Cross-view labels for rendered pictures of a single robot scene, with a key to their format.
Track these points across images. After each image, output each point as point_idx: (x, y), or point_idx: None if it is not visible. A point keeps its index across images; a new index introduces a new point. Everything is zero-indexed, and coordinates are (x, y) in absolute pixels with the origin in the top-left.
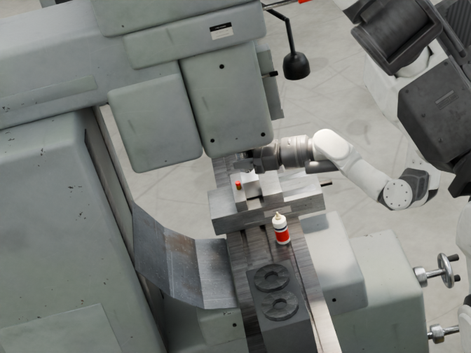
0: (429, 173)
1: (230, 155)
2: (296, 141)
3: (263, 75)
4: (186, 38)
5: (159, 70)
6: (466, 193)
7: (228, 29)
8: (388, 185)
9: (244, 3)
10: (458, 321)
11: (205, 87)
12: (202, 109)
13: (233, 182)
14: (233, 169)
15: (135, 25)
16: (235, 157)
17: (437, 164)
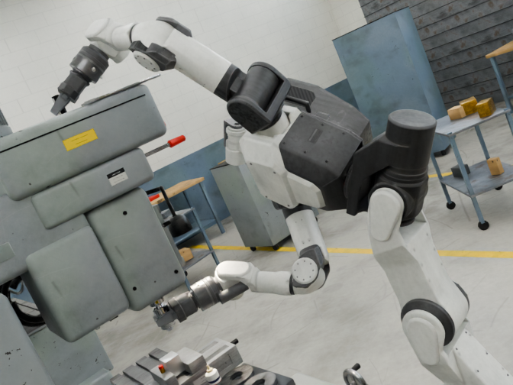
0: (319, 245)
1: (139, 379)
2: (203, 280)
3: None
4: (88, 189)
5: (71, 225)
6: (361, 208)
7: (123, 174)
8: (294, 267)
9: (130, 151)
10: (408, 333)
11: (115, 235)
12: (118, 258)
13: (155, 372)
14: (146, 383)
15: (41, 181)
16: (144, 377)
17: (331, 192)
